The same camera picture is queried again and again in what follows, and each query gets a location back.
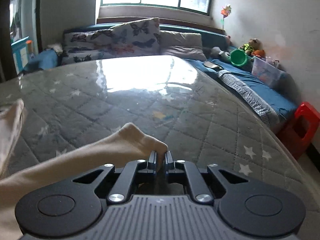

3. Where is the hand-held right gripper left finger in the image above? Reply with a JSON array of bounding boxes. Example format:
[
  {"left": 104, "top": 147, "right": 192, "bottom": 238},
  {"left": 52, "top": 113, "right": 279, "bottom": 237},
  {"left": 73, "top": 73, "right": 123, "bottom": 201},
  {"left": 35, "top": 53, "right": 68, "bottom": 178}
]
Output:
[{"left": 72, "top": 151, "right": 158, "bottom": 205}]

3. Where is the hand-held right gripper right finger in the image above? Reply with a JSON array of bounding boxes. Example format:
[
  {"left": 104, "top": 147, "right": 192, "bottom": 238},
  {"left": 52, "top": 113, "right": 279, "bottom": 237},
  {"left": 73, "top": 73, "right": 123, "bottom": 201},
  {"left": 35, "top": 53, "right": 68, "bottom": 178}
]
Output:
[{"left": 164, "top": 151, "right": 250, "bottom": 205}]

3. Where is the beige garment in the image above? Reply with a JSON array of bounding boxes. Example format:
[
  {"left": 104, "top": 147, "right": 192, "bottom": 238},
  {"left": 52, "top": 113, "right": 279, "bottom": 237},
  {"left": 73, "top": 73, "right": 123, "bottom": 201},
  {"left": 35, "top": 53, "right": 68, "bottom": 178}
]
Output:
[{"left": 0, "top": 99, "right": 168, "bottom": 240}]

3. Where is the dark flat object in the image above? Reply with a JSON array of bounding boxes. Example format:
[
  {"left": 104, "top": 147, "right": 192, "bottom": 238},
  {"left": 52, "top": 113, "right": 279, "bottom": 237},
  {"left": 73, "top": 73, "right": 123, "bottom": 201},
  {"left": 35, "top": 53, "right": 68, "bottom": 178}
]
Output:
[{"left": 202, "top": 60, "right": 224, "bottom": 71}]

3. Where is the beige cushion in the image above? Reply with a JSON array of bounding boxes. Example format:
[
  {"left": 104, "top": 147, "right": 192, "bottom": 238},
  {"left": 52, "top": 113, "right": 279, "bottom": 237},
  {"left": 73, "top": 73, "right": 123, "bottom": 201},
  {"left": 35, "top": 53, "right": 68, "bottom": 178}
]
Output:
[{"left": 159, "top": 30, "right": 208, "bottom": 61}]

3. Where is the grey plush toy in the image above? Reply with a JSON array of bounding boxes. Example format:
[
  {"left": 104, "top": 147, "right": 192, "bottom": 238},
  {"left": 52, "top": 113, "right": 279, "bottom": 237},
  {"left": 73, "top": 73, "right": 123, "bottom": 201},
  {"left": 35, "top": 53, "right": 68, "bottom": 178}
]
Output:
[{"left": 211, "top": 46, "right": 230, "bottom": 62}]

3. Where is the green plastic bucket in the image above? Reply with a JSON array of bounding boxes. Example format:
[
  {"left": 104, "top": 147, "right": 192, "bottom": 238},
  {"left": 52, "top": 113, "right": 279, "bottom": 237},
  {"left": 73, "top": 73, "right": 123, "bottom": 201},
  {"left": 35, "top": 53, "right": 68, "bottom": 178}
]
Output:
[{"left": 229, "top": 49, "right": 248, "bottom": 67}]

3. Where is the butterfly print cushion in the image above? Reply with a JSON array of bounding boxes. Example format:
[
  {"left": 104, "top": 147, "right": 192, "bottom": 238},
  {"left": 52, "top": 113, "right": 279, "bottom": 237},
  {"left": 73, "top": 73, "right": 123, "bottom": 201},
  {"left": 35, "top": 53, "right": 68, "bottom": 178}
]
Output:
[
  {"left": 62, "top": 29, "right": 113, "bottom": 65},
  {"left": 109, "top": 17, "right": 160, "bottom": 55}
]

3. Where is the red plastic stool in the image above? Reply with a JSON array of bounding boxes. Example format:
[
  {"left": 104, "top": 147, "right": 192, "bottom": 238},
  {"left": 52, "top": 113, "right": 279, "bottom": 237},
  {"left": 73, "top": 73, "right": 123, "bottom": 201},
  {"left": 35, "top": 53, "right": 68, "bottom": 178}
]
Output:
[{"left": 276, "top": 102, "right": 320, "bottom": 160}]

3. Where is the clear plastic storage box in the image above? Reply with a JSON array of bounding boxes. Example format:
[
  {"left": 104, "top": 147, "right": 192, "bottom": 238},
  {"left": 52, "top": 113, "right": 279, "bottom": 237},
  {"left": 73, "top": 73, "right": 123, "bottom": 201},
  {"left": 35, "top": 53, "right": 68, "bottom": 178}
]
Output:
[{"left": 251, "top": 55, "right": 287, "bottom": 90}]

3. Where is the plush teddy bear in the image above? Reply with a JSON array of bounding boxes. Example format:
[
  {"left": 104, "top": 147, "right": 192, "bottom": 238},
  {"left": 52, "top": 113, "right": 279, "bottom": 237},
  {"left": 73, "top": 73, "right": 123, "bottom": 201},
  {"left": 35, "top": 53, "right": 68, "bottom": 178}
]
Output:
[{"left": 239, "top": 38, "right": 260, "bottom": 55}]

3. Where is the blue quilted armrest cover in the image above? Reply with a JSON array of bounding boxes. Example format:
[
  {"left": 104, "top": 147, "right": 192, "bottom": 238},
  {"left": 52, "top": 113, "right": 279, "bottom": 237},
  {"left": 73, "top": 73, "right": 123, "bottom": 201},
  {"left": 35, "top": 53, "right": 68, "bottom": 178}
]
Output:
[{"left": 24, "top": 47, "right": 62, "bottom": 74}]

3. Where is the beige knitted throw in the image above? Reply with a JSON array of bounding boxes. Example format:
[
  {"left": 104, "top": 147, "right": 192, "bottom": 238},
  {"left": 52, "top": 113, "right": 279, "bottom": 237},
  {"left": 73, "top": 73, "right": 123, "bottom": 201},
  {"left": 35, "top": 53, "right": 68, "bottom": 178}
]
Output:
[{"left": 46, "top": 42, "right": 63, "bottom": 55}]

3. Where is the blue white small cabinet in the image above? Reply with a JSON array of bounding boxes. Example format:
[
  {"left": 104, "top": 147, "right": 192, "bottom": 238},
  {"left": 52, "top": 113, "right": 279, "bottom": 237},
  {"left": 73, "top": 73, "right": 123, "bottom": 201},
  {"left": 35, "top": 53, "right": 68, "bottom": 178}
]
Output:
[{"left": 11, "top": 36, "right": 30, "bottom": 73}]

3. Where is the hanging grey towel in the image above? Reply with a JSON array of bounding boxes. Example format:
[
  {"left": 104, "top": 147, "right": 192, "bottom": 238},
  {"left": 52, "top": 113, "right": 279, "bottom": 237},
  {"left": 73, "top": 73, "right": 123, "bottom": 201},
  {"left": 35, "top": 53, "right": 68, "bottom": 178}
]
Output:
[{"left": 10, "top": 5, "right": 23, "bottom": 40}]

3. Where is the dark wooden door frame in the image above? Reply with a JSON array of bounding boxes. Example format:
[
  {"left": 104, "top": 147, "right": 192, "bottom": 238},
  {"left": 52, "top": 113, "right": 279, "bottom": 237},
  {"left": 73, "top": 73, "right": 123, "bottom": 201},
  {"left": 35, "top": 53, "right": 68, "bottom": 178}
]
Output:
[{"left": 0, "top": 0, "right": 42, "bottom": 82}]

